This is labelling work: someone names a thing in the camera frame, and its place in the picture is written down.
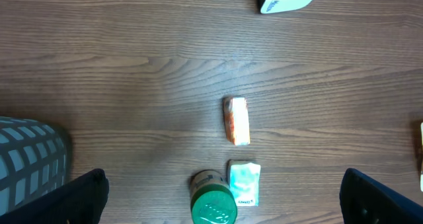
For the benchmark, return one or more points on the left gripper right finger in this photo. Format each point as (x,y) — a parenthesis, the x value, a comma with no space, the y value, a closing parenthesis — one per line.
(365,200)

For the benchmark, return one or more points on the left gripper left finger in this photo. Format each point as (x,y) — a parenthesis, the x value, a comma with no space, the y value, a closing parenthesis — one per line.
(80,201)

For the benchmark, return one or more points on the beige snack pouch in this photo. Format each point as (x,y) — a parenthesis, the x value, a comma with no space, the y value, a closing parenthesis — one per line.
(421,157)

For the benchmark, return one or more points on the teal tissue pack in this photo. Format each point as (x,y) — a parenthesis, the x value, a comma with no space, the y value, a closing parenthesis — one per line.
(243,180)

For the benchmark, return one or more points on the green lid jar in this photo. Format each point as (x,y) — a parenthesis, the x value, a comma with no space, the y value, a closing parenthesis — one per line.
(211,201)

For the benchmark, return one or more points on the orange tissue pack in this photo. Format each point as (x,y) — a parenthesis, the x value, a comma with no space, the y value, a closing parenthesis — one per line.
(236,119)

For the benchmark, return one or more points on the grey plastic shopping basket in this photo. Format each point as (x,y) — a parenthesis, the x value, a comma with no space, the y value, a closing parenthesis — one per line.
(35,160)

